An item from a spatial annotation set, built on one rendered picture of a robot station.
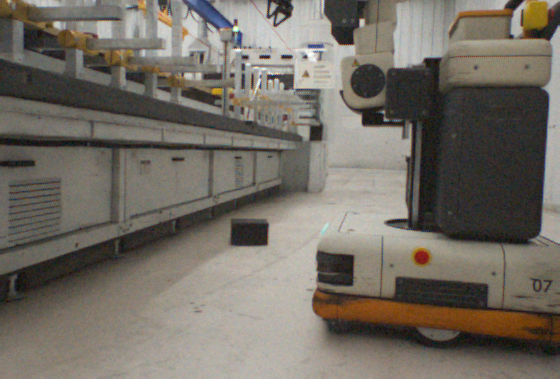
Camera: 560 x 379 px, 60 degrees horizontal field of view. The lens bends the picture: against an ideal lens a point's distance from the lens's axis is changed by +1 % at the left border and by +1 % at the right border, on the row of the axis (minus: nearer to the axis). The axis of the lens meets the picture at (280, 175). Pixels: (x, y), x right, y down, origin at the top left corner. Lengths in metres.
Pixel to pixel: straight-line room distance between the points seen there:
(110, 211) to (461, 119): 1.52
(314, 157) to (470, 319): 4.68
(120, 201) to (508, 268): 1.58
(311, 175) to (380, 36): 4.47
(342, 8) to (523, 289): 0.92
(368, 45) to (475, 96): 0.36
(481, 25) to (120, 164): 1.52
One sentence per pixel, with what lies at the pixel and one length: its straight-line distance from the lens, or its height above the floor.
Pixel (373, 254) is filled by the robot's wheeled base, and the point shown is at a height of 0.24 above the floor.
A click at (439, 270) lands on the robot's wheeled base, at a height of 0.21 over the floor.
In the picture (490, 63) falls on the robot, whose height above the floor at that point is 0.75.
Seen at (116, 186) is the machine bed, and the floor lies 0.33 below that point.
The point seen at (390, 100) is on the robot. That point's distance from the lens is 1.40.
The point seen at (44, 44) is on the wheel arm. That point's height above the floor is 0.81.
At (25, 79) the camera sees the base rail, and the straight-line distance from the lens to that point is 1.37.
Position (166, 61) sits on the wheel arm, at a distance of 1.77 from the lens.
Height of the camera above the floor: 0.51
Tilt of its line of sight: 3 degrees down
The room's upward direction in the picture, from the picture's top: 2 degrees clockwise
